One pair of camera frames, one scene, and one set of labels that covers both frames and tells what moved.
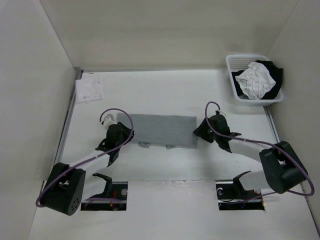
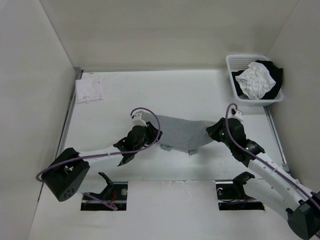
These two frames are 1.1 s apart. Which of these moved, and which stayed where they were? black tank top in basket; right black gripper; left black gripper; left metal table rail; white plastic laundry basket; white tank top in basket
Moved: left black gripper; right black gripper
Stayed: white tank top in basket; left metal table rail; black tank top in basket; white plastic laundry basket
